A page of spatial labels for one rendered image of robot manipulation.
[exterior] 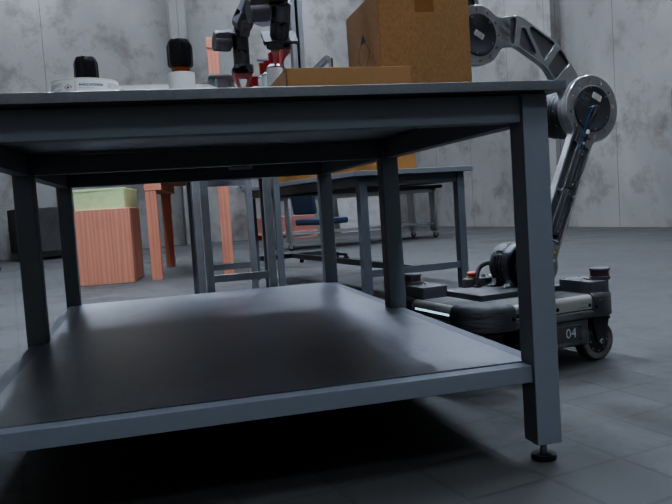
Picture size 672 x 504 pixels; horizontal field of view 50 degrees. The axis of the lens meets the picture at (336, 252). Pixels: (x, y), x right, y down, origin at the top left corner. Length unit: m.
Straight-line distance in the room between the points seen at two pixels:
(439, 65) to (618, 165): 9.40
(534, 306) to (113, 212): 5.59
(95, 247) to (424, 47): 5.36
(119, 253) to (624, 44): 7.58
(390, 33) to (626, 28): 9.49
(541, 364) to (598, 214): 9.89
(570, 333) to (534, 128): 1.05
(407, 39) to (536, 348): 0.81
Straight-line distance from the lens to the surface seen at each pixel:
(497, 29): 2.59
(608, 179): 11.32
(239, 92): 1.39
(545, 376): 1.65
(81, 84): 2.31
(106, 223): 6.87
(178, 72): 2.46
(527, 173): 1.59
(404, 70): 1.50
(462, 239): 4.46
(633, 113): 11.01
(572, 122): 2.70
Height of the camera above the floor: 0.60
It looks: 4 degrees down
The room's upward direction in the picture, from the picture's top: 4 degrees counter-clockwise
